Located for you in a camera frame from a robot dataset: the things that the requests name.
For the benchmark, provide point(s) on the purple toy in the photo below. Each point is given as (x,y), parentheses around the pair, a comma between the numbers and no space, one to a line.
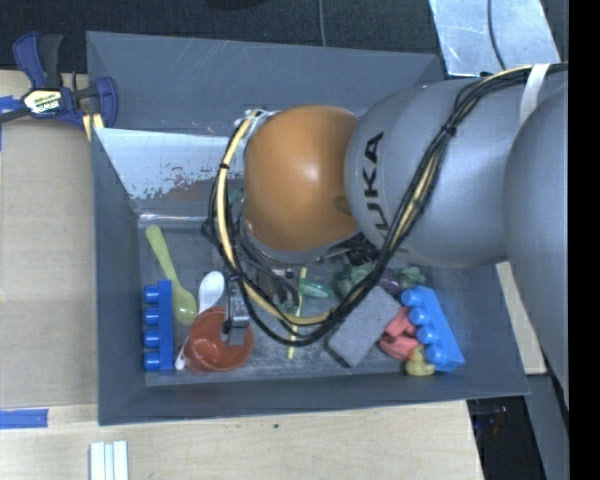
(390,284)

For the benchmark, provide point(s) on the dark green toy figure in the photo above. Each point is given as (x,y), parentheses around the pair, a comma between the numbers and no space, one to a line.
(352,277)

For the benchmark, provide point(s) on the yellow toy duck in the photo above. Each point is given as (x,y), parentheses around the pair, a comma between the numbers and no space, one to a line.
(419,364)

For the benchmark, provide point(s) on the yellow-green plastic spoon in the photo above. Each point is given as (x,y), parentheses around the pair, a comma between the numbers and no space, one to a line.
(169,268)

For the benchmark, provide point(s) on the grey rectangular sponge block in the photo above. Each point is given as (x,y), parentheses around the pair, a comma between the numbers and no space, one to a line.
(364,325)

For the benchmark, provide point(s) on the thin yellow stick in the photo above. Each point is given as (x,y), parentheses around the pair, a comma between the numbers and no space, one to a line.
(293,340)

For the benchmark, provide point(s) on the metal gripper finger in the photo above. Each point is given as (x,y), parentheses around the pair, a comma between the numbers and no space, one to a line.
(239,332)
(226,326)

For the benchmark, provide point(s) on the bright green toy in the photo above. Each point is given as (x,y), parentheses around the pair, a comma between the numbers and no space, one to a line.
(316,289)

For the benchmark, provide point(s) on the grey metal bin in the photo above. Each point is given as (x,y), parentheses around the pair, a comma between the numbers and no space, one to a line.
(180,88)

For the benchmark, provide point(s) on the narrow blue toy brick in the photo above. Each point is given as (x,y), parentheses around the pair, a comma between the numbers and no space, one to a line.
(164,328)

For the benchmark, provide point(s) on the wide blue toy brick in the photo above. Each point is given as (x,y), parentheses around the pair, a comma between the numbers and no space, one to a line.
(437,330)

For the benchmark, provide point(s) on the pink-red toy figure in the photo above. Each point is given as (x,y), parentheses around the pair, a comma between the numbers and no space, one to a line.
(397,335)

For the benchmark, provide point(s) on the white plastic spoon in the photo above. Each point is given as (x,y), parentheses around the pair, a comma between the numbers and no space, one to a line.
(211,288)

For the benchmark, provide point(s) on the orange-red plastic cup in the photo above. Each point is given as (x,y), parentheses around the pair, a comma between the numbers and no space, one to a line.
(207,350)

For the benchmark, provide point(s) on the olive green toy figure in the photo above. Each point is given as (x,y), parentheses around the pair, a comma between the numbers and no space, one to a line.
(411,277)

